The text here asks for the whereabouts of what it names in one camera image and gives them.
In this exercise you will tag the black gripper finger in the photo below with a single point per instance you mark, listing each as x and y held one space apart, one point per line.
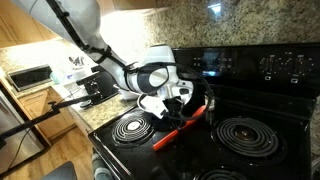
179 120

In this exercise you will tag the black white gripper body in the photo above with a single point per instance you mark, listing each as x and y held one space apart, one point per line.
176 95

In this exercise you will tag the red silicone spatula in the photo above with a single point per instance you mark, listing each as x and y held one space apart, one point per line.
172 135

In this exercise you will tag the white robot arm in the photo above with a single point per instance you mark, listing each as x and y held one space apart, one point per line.
154 79

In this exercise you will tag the small spice jar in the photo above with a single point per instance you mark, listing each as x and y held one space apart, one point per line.
210 103

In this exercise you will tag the black electric stove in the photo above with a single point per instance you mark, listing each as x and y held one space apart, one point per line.
260 129

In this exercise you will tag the black coffee maker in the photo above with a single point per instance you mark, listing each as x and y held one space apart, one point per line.
101 82

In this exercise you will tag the hanging kitchen towel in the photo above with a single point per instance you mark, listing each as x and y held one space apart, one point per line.
100 171

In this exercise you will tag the dark chair seat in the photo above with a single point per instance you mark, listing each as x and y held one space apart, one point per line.
64 172

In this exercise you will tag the wooden base cabinet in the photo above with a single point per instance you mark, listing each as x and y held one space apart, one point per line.
39 103

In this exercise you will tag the silver toaster oven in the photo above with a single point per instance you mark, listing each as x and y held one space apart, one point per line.
30 77

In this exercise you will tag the wooden upper cabinet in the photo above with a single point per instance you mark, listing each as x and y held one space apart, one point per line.
17 27

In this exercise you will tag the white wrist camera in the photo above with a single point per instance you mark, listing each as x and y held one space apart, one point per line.
152 105

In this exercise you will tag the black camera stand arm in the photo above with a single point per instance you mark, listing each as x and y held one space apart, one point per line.
55 109

